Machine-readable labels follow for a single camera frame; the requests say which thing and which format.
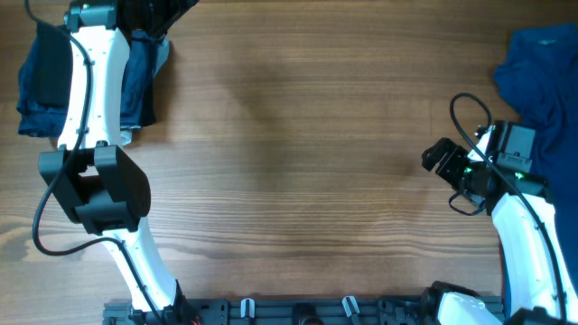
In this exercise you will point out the left white rail clip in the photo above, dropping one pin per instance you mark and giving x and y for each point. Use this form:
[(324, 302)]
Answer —
[(247, 309)]

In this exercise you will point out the black polo shirt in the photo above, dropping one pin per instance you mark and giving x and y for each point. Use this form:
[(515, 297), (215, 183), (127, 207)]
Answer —
[(52, 69)]

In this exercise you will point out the folded light grey garment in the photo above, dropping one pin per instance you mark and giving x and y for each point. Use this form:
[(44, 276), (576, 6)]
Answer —
[(146, 57)]

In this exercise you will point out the white rail clip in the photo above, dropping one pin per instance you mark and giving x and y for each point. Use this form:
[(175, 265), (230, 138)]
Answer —
[(350, 306), (247, 309)]

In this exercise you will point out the right white rail clip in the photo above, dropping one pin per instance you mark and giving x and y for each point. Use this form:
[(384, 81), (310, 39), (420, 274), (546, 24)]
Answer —
[(350, 306)]

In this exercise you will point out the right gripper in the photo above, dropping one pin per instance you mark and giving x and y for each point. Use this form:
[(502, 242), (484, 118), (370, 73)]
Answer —
[(445, 170)]

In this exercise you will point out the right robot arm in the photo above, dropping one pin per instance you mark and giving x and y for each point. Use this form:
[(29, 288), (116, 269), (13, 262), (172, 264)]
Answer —
[(540, 289)]

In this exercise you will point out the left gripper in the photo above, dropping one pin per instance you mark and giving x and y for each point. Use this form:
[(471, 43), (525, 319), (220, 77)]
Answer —
[(175, 9)]

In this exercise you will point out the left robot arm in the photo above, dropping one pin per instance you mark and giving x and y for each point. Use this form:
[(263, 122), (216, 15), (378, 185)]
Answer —
[(95, 182)]

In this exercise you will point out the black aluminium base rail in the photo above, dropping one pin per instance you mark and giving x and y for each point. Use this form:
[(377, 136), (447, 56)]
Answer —
[(384, 310)]

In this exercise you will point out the bright blue polo shirt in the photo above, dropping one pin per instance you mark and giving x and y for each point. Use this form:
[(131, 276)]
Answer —
[(538, 79)]

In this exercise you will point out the folded dark blue garment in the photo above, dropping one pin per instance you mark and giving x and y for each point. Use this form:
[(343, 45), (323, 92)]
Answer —
[(37, 120)]

